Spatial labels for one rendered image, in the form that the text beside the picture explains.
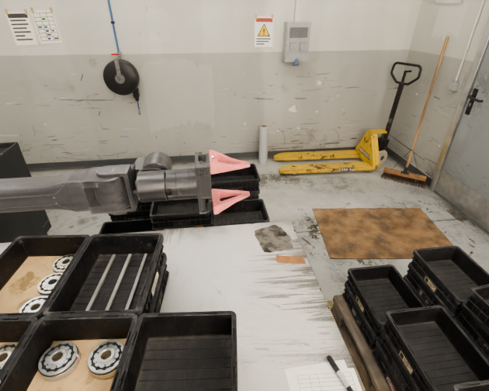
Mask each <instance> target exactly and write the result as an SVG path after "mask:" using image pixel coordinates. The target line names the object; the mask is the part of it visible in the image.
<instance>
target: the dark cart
mask: <svg viewBox="0 0 489 391"><path fill-rule="evenodd" d="M28 177H32V176H31V174H30V172H29V169H28V167H27V164H26V162H25V159H24V157H23V154H22V151H21V150H20V147H19V144H18V142H11V143H0V179H1V178H28ZM50 228H51V224H50V221H49V219H48V216H47V213H46V211H45V210H34V211H22V212H11V213H0V243H7V242H13V241H14V240H15V239H16V238H17V237H20V236H42V235H48V234H47V232H48V231H49V229H50Z"/></svg>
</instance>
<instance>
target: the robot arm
mask: <svg viewBox="0 0 489 391"><path fill-rule="evenodd" d="M209 152H210V153H209V154H206V166H207V168H203V161H202V157H203V156H202V152H195V168H184V169H172V160H171V158H170V157H169V156H168V155H167V154H165V153H163V152H160V151H155V152H151V153H149V155H148V156H146V157H139V158H138V159H137V160H136V161H135V163H134V164H132V165H130V164H119V165H107V166H103V167H94V168H90V169H88V170H75V171H73V172H69V173H66V174H62V175H52V176H41V177H28V178H1V179H0V213H11V212H22V211H34V210H46V209H62V210H71V211H74V212H84V211H91V214H102V213H108V214H110V215H123V214H127V212H133V211H136V209H137V204H138V200H139V201H140V202H157V201H168V200H179V199H198V203H199V214H204V213H206V203H205V201H206V199H210V209H213V213H214V215H215V214H218V213H220V212H222V211H223V210H225V209H226V208H228V207H229V206H231V205H233V204H234V203H236V202H238V201H240V200H242V199H245V198H247V197H249V196H250V193H249V192H248V191H240V190H228V189H211V179H210V174H217V173H221V172H226V171H233V170H238V169H242V168H248V167H250V164H249V162H247V161H241V160H238V159H234V158H232V157H228V156H227V155H224V154H222V153H219V152H217V151H214V150H209ZM230 196H235V197H233V198H230V199H226V200H224V201H220V199H222V198H226V197H230Z"/></svg>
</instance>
